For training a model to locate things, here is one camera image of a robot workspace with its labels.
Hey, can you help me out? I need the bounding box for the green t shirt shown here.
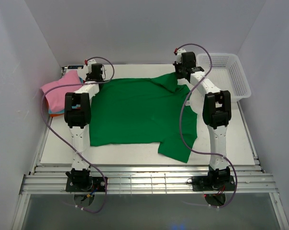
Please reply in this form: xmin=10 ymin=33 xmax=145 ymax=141
xmin=89 ymin=72 xmax=198 ymax=163

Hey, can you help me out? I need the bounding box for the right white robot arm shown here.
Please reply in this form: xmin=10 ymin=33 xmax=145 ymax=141
xmin=174 ymin=48 xmax=232 ymax=190

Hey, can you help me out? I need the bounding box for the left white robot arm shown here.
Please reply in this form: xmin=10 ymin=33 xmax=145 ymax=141
xmin=64 ymin=64 xmax=104 ymax=192

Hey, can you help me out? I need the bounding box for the light blue folded t shirt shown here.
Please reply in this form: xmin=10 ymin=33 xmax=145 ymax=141
xmin=46 ymin=76 xmax=83 ymax=114

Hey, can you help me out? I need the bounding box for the blue label sticker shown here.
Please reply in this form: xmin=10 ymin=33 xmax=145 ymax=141
xmin=67 ymin=65 xmax=84 ymax=69

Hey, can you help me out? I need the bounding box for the white plastic basket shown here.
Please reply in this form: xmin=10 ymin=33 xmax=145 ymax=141
xmin=196 ymin=53 xmax=251 ymax=102

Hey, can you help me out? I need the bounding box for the pink folded t shirt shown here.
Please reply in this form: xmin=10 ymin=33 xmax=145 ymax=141
xmin=41 ymin=70 xmax=83 ymax=116

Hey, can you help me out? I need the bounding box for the orange folded t shirt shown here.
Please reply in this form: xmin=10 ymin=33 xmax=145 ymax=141
xmin=49 ymin=114 xmax=64 ymax=117

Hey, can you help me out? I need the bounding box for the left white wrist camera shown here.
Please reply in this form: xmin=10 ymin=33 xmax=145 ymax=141
xmin=85 ymin=59 xmax=97 ymax=73

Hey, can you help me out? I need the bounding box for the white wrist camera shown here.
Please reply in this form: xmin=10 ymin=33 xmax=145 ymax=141
xmin=174 ymin=48 xmax=186 ymax=57
xmin=85 ymin=59 xmax=97 ymax=73

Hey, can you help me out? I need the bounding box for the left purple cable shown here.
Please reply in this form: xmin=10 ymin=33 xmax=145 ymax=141
xmin=41 ymin=57 xmax=115 ymax=214

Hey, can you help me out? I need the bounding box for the purple cable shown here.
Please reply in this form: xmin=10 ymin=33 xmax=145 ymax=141
xmin=175 ymin=43 xmax=238 ymax=208
xmin=41 ymin=57 xmax=115 ymax=214

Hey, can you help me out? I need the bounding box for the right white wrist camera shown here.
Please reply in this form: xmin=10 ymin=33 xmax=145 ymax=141
xmin=174 ymin=48 xmax=186 ymax=57

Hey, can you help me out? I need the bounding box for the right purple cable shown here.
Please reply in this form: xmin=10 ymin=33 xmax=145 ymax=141
xmin=175 ymin=43 xmax=238 ymax=208

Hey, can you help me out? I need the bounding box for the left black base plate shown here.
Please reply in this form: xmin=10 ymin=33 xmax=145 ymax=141
xmin=65 ymin=176 xmax=106 ymax=193

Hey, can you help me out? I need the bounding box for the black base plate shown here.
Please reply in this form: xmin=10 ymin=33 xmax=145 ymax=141
xmin=190 ymin=176 xmax=235 ymax=191
xmin=65 ymin=176 xmax=106 ymax=193

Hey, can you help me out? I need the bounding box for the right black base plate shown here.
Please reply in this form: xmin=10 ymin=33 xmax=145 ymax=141
xmin=190 ymin=176 xmax=235 ymax=191

